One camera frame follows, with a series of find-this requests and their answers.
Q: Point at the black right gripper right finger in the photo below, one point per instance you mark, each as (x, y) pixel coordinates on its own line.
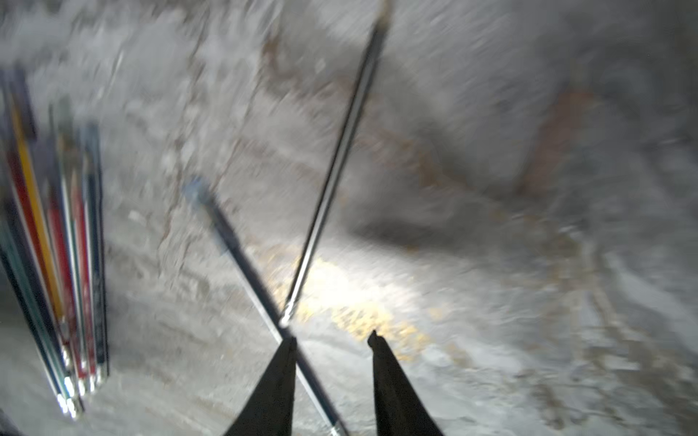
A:
(399, 410)

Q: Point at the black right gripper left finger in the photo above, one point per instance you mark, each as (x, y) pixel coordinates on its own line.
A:
(270, 408)

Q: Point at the black pencil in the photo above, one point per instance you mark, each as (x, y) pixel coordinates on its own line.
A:
(362, 85)

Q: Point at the dark blue pencil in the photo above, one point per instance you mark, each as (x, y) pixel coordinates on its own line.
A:
(92, 185)

